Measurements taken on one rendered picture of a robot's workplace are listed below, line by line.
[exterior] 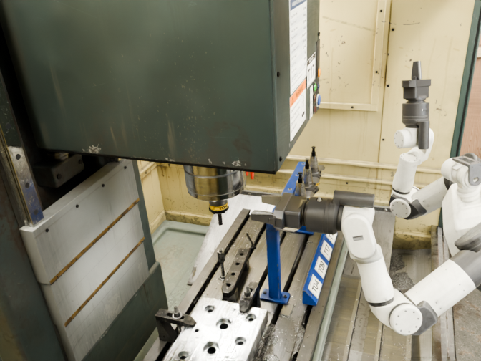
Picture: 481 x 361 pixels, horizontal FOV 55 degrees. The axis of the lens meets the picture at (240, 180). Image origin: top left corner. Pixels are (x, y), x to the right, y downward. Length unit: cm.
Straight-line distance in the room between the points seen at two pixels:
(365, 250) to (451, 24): 113
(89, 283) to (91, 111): 62
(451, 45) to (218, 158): 124
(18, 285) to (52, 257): 11
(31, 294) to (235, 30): 92
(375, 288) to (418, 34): 114
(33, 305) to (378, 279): 93
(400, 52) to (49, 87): 137
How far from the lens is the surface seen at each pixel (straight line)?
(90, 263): 153
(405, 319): 121
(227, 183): 112
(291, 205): 115
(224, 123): 98
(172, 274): 237
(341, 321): 182
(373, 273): 117
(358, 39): 202
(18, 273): 137
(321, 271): 177
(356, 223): 109
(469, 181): 140
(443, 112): 209
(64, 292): 146
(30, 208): 130
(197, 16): 94
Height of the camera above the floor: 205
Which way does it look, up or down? 28 degrees down
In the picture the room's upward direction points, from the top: 4 degrees counter-clockwise
